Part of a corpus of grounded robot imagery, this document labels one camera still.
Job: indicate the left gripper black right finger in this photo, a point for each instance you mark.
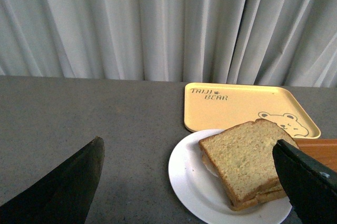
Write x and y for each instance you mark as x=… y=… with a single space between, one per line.
x=309 y=184

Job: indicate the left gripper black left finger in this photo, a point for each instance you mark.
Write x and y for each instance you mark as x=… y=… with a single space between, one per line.
x=64 y=195

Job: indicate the bread slice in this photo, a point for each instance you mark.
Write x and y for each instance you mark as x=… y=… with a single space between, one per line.
x=261 y=197
x=242 y=158

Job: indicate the white paper plate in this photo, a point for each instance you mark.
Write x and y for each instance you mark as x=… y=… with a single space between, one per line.
x=202 y=193

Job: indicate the sandwich filling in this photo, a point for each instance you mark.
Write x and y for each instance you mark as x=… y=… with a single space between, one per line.
x=209 y=165

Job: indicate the brown wooden tray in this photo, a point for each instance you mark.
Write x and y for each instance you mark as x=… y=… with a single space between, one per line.
x=323 y=150

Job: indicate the yellow bear tray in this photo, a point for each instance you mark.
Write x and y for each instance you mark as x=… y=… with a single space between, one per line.
x=222 y=106

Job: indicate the white curtain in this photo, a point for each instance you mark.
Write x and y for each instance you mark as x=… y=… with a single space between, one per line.
x=256 y=42

